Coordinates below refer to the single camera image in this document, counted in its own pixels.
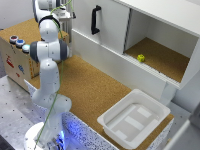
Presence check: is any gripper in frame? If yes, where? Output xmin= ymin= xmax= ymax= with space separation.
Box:
xmin=53 ymin=5 xmax=77 ymax=21

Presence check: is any white sliding door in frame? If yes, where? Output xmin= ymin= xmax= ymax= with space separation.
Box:
xmin=72 ymin=0 xmax=131 ymax=56

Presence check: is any green button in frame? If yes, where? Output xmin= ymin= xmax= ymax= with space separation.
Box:
xmin=21 ymin=44 xmax=32 ymax=54

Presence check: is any blue button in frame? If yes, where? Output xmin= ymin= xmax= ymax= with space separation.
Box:
xmin=15 ymin=38 xmax=26 ymax=48

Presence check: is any red button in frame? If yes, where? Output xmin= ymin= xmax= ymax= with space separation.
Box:
xmin=9 ymin=35 xmax=19 ymax=44

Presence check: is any yellow block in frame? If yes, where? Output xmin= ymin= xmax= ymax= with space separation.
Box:
xmin=136 ymin=53 xmax=146 ymax=63

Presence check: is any white cabinet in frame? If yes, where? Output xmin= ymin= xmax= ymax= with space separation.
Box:
xmin=69 ymin=0 xmax=200 ymax=108

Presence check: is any white plastic box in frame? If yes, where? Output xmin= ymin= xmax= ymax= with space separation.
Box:
xmin=96 ymin=88 xmax=172 ymax=150

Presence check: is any black door handle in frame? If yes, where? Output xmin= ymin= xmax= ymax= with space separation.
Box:
xmin=90 ymin=4 xmax=103 ymax=36

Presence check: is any green cable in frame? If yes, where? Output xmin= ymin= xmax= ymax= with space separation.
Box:
xmin=33 ymin=0 xmax=76 ymax=150

